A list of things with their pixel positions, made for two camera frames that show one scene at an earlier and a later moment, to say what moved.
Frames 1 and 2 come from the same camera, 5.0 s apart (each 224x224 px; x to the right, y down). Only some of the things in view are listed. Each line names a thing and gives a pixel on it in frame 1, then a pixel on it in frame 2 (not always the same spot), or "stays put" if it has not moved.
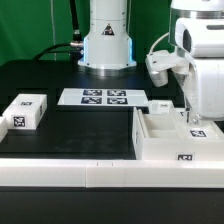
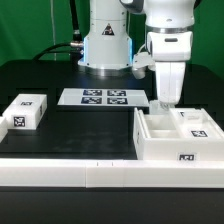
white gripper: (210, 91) → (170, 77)
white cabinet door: (161, 107) stays put
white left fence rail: (4, 127) stays put
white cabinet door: (181, 129) stays put
